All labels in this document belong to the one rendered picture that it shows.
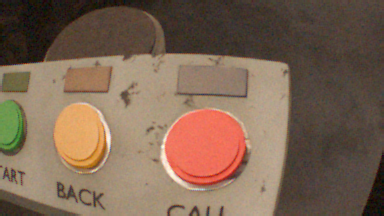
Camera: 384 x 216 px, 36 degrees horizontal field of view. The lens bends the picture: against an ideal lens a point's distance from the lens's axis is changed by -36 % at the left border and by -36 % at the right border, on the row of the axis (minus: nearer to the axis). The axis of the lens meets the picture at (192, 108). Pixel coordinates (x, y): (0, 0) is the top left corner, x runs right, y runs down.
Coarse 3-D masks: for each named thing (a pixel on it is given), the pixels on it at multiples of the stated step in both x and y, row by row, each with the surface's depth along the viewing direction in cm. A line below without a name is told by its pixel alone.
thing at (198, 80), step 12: (180, 72) 47; (192, 72) 47; (204, 72) 47; (216, 72) 47; (228, 72) 47; (240, 72) 47; (180, 84) 47; (192, 84) 47; (204, 84) 47; (216, 84) 46; (228, 84) 46; (240, 84) 46; (228, 96) 46; (240, 96) 46
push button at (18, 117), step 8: (0, 104) 47; (8, 104) 47; (16, 104) 47; (0, 112) 47; (8, 112) 47; (16, 112) 47; (0, 120) 47; (8, 120) 46; (16, 120) 46; (0, 128) 46; (8, 128) 46; (16, 128) 46; (0, 136) 46; (8, 136) 46; (16, 136) 46; (0, 144) 46; (8, 144) 46; (16, 144) 46
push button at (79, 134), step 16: (64, 112) 46; (80, 112) 46; (64, 128) 46; (80, 128) 45; (96, 128) 45; (64, 144) 45; (80, 144) 45; (96, 144) 45; (80, 160) 45; (96, 160) 45
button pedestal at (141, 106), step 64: (64, 64) 49; (128, 64) 48; (192, 64) 47; (256, 64) 47; (128, 128) 46; (256, 128) 46; (0, 192) 47; (64, 192) 45; (128, 192) 45; (192, 192) 45; (256, 192) 44
